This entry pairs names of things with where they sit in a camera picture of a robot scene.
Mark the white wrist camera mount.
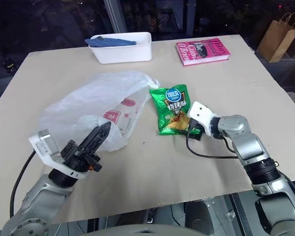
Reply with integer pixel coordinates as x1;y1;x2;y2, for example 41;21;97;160
188;101;218;136
28;130;89;180

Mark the green potato chips bag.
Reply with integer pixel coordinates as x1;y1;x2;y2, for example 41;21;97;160
148;84;193;137

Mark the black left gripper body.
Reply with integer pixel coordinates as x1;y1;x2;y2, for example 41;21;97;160
60;139;103;173

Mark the blue folded cloth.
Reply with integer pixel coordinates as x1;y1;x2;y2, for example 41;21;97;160
85;35;137;48

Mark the white plastic storage bin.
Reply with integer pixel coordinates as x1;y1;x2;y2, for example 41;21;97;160
88;31;153;65

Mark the pink hardcover book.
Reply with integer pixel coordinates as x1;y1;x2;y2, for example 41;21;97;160
175;37;231;67

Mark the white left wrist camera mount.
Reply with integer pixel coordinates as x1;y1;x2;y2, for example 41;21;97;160
28;130;89;180

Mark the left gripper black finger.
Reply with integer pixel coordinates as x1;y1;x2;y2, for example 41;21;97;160
79;122;112;158
95;125;113;153

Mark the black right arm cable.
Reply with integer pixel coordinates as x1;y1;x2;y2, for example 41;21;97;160
185;131;239;159

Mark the translucent white plastic bag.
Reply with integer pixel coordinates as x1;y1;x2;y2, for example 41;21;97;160
38;70;161;152

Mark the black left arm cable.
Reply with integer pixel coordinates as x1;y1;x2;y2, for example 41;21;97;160
11;149;37;217

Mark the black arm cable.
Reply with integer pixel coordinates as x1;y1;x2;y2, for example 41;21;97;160
11;149;37;217
185;131;239;159

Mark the grey window frame post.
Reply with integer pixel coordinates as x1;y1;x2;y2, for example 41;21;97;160
104;0;129;34

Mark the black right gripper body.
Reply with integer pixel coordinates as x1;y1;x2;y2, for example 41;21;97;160
193;122;206;140

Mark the dark rounded shape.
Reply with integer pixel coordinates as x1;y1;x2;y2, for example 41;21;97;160
147;196;236;233

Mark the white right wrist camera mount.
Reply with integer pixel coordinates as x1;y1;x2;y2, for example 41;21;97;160
188;101;218;136

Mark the brown paper shopping bag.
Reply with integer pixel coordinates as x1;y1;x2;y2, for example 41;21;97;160
256;11;295;63

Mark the silver robot torso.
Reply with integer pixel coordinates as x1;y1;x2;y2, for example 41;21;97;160
98;225;202;236

